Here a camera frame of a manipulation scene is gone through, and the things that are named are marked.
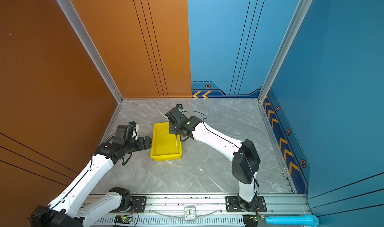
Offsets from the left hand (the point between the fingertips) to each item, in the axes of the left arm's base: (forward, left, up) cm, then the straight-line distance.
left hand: (144, 140), depth 81 cm
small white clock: (-32, -26, -12) cm, 42 cm away
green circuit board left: (-34, +6, -15) cm, 38 cm away
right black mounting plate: (-28, -47, -13) cm, 56 cm away
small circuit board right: (-33, -57, -13) cm, 68 cm away
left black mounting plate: (-28, 0, -15) cm, 32 cm away
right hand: (+6, -15, +4) cm, 17 cm away
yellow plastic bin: (+4, -7, -13) cm, 16 cm away
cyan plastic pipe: (-34, -79, -9) cm, 87 cm away
